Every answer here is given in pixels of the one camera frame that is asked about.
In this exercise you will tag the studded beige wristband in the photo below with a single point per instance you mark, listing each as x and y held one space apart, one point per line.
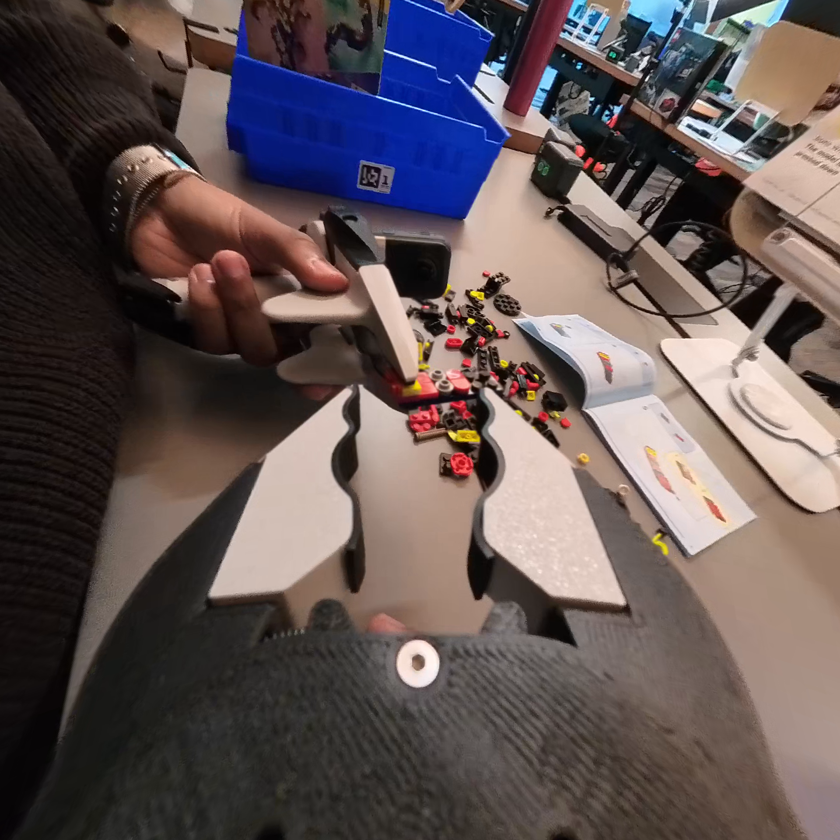
141 177

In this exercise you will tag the lego instruction booklet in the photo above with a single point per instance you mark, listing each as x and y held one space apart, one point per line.
656 446

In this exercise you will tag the white printed paper sheet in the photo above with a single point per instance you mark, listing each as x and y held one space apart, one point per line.
807 177

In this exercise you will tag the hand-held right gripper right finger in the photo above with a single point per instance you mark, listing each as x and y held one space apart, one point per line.
544 525

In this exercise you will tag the blue plastic bin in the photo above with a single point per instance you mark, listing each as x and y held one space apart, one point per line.
308 144

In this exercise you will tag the colourful printed box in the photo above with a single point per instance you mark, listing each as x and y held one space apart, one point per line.
315 39

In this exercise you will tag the pile of lego pieces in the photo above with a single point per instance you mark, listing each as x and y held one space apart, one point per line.
459 464

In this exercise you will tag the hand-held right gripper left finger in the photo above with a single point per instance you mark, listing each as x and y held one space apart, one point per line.
282 531

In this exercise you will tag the maroon cylinder post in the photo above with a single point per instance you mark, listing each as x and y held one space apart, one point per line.
538 52

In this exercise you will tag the black box with green logo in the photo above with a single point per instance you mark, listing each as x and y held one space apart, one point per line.
558 174

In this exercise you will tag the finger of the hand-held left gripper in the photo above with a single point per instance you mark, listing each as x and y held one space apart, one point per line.
321 361
390 321

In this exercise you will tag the white desk lamp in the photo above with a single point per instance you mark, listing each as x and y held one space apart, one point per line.
715 374

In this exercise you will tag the dark flat screen monitor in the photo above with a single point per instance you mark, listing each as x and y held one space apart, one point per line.
689 72

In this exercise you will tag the beige cardboard panel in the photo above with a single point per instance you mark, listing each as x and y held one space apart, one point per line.
787 72

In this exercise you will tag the person's left forearm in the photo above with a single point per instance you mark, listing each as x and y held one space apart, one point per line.
59 394

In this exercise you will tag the person's left hand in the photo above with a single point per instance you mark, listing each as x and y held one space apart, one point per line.
216 223

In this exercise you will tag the black round lego plate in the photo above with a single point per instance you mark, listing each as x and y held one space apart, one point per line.
507 304

